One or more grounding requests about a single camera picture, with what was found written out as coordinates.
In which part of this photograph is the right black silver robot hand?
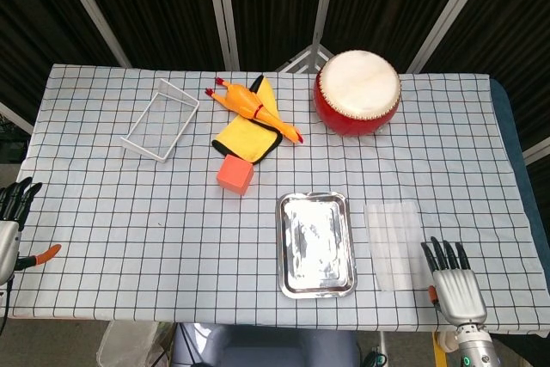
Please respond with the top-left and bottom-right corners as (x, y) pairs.
(420, 235), (489, 326)

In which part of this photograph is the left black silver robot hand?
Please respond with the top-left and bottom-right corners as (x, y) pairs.
(0, 176), (63, 286)

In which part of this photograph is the white parchment paper sheet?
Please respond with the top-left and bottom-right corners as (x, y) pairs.
(364, 200), (431, 292)

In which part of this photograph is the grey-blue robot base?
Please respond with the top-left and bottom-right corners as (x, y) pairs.
(170, 321), (363, 367)

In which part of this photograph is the silver metal tray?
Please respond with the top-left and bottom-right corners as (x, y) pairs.
(275, 191), (358, 299)

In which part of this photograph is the white checkered tablecloth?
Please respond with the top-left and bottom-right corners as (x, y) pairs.
(0, 63), (550, 338)

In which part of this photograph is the clear plastic bag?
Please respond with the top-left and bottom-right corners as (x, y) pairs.
(95, 320), (174, 367)

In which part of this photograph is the blue table padding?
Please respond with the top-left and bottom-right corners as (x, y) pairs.
(489, 77), (550, 284)

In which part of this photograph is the red drum white skin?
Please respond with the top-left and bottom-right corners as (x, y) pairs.
(313, 49), (402, 138)

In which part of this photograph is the orange cube block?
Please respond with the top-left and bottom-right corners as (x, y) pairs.
(216, 153), (255, 197)

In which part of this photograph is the yellow cloth black trim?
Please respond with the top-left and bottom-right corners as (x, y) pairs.
(211, 75), (284, 165)

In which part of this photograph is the orange rubber chicken toy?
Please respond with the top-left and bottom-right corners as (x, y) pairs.
(204, 76), (304, 145)

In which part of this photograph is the black cable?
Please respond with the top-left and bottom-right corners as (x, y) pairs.
(0, 274), (15, 336)

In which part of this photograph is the white wire mesh basket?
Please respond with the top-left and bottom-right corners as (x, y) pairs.
(119, 77), (201, 164)

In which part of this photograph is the dark folding screen white frame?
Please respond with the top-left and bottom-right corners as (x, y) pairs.
(0, 0), (550, 166)

